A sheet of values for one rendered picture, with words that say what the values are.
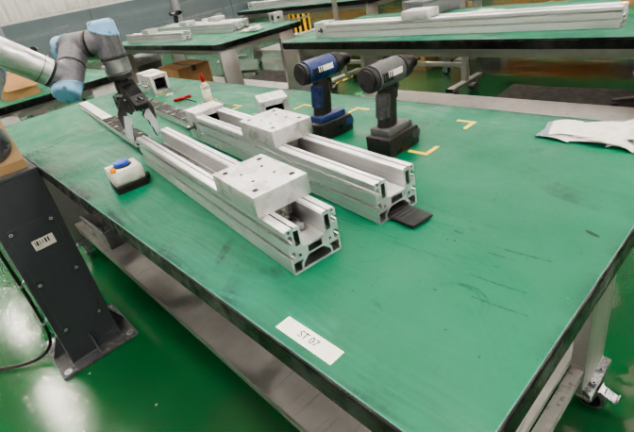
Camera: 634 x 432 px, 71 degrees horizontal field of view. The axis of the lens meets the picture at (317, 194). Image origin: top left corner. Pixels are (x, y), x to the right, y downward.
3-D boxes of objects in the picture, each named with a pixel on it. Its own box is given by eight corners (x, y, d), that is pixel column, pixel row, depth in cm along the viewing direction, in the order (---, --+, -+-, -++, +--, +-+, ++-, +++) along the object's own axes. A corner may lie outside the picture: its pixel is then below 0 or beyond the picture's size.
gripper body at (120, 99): (141, 106, 145) (127, 69, 140) (149, 109, 139) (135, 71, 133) (118, 113, 142) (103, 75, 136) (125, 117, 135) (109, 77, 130)
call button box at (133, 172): (111, 187, 122) (102, 166, 119) (146, 174, 126) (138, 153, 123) (119, 195, 115) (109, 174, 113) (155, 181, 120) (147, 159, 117)
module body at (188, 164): (145, 164, 133) (135, 138, 129) (176, 152, 138) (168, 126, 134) (294, 276, 73) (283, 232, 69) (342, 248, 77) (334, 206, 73)
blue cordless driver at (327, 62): (304, 140, 128) (288, 62, 118) (354, 117, 138) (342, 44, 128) (321, 144, 122) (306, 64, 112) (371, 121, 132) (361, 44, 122)
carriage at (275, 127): (244, 145, 115) (238, 121, 112) (280, 131, 120) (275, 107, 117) (277, 159, 103) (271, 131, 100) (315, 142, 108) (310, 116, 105)
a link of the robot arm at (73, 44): (43, 59, 124) (80, 53, 124) (49, 29, 129) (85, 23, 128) (61, 78, 132) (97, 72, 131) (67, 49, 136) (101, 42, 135)
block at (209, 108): (186, 140, 148) (176, 112, 144) (219, 127, 154) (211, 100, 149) (196, 144, 141) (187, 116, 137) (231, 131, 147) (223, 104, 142)
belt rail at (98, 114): (80, 108, 222) (78, 103, 221) (89, 107, 224) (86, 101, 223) (136, 147, 150) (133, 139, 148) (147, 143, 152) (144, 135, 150)
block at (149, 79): (143, 95, 225) (137, 76, 221) (164, 89, 231) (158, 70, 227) (151, 97, 218) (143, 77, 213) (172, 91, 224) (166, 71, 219)
